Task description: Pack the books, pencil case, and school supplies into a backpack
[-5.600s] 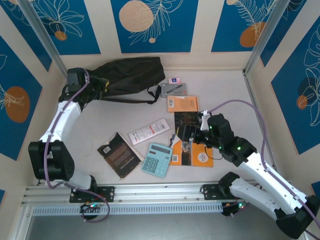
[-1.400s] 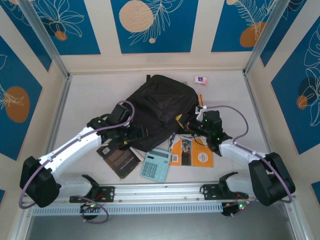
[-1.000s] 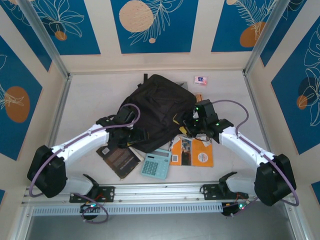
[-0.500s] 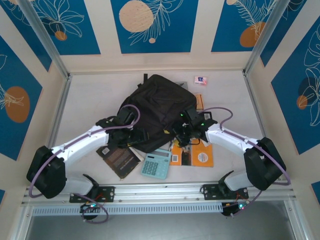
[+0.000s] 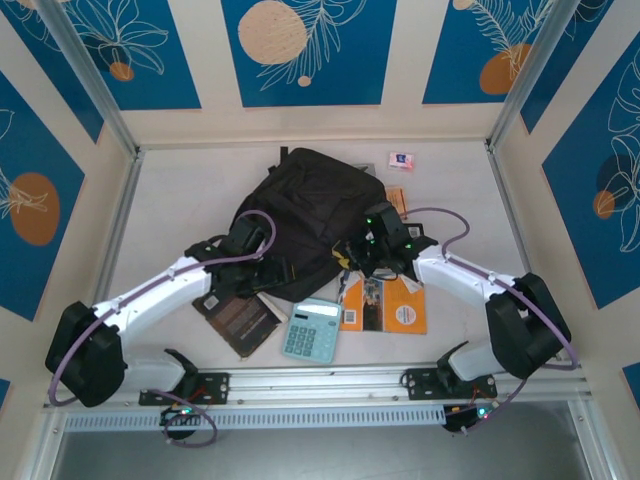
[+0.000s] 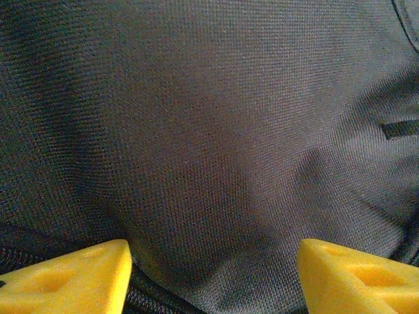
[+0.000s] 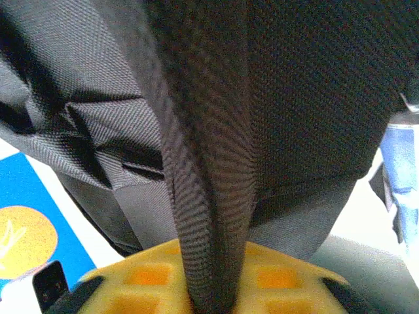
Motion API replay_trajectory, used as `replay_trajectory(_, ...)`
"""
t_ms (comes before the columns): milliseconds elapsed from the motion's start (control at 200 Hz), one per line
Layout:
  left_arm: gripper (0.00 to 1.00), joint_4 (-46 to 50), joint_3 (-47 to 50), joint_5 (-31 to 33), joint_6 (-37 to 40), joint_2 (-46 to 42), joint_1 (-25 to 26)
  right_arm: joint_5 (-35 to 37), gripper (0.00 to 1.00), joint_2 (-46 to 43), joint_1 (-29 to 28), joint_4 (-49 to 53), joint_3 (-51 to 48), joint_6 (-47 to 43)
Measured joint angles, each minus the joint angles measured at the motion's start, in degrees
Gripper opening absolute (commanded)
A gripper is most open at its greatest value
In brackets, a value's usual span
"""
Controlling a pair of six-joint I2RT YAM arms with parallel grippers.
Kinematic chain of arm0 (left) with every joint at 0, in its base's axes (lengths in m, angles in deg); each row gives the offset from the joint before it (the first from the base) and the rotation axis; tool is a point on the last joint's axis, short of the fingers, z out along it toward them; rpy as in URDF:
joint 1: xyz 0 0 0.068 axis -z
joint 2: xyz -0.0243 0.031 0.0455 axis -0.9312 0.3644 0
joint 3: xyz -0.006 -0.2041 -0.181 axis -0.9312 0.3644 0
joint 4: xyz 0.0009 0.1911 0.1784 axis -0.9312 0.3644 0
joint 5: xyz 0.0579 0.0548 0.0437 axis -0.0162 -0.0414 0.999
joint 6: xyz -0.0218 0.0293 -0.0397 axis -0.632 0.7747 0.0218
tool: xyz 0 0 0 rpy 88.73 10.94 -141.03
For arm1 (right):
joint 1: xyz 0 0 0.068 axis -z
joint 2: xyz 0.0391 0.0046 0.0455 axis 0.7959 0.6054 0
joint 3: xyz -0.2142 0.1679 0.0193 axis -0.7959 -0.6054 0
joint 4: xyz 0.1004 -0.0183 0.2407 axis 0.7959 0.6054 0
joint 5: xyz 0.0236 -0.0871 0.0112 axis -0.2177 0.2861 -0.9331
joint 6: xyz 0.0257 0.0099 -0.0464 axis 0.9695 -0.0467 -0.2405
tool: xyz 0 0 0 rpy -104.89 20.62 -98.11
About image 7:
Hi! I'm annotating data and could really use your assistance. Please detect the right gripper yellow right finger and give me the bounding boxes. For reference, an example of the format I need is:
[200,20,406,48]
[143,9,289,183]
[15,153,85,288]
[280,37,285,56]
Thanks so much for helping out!
[234,241,371,314]

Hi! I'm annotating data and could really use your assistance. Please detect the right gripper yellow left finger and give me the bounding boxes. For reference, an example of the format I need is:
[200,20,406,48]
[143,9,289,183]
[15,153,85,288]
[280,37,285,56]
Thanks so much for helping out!
[54,239,194,314]

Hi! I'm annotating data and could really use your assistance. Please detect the black fabric backpack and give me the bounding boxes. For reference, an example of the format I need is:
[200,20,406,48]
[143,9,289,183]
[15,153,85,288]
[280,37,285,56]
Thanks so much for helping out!
[0,0,419,314]

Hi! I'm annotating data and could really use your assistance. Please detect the blue panel orange circle leaves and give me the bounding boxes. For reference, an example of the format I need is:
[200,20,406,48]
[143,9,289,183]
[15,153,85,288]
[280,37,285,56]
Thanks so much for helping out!
[0,152,98,288]

